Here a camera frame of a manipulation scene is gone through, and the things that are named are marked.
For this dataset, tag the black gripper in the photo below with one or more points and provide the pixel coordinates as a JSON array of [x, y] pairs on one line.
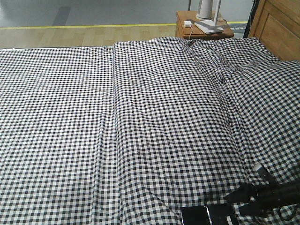
[[267, 197]]

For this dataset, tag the black pink smartphone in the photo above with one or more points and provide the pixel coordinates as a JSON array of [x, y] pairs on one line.
[[217, 214]]

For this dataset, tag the black white checkered quilt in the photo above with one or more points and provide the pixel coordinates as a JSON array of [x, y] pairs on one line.
[[192, 119]]

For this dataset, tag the wooden headboard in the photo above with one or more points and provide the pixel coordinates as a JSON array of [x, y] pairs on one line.
[[277, 25]]

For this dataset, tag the white charger adapter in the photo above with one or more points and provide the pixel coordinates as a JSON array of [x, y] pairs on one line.
[[187, 24]]

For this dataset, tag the wooden nightstand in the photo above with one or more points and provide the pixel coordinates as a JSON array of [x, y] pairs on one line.
[[196, 33]]

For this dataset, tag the white cylindrical appliance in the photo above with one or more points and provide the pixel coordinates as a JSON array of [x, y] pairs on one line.
[[204, 10]]

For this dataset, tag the black white checkered bedsheet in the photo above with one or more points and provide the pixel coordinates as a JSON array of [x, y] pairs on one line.
[[57, 137]]

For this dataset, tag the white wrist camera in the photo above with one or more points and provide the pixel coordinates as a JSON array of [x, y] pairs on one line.
[[259, 168]]

